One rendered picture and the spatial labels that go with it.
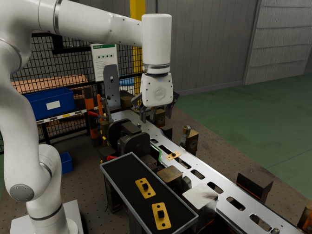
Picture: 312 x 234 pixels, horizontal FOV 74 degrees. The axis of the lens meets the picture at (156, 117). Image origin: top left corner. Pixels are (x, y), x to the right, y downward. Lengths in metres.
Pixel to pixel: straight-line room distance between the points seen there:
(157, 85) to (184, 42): 3.86
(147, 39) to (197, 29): 4.05
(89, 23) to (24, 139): 0.40
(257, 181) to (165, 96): 0.56
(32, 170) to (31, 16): 0.44
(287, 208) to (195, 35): 3.77
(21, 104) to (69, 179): 0.88
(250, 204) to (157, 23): 0.74
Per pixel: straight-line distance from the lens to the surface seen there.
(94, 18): 0.60
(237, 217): 0.90
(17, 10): 0.65
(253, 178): 1.03
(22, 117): 0.74
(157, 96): 0.66
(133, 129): 0.96
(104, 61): 1.84
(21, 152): 0.77
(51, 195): 0.93
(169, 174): 0.88
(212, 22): 4.86
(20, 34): 0.69
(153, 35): 0.60
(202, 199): 0.76
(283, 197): 1.51
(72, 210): 1.20
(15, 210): 1.47
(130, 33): 0.70
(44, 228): 0.99
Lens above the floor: 1.67
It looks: 26 degrees down
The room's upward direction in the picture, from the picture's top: straight up
